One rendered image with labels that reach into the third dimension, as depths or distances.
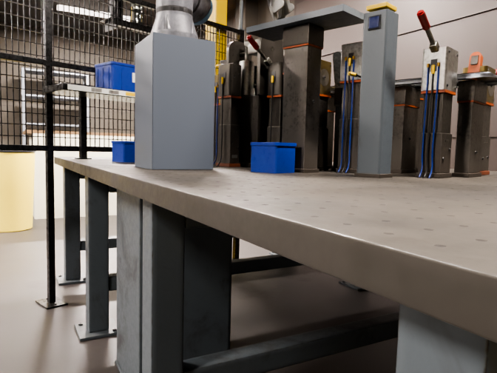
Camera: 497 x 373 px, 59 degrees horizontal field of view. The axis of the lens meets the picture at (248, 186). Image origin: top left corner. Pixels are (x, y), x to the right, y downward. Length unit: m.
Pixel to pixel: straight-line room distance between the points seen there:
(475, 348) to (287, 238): 0.19
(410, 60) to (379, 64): 2.89
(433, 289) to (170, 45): 1.17
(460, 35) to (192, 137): 2.85
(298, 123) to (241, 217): 0.87
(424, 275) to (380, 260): 0.04
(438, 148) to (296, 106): 0.43
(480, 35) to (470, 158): 2.37
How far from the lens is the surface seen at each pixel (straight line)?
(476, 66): 1.68
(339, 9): 1.31
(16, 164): 4.24
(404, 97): 1.54
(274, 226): 0.46
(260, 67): 1.64
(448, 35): 3.94
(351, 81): 1.46
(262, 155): 1.30
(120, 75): 2.21
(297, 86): 1.38
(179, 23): 1.44
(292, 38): 1.42
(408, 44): 4.18
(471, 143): 1.47
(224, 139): 1.66
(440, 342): 0.38
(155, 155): 1.33
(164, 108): 1.34
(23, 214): 4.33
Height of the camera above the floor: 0.77
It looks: 5 degrees down
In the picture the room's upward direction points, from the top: 1 degrees clockwise
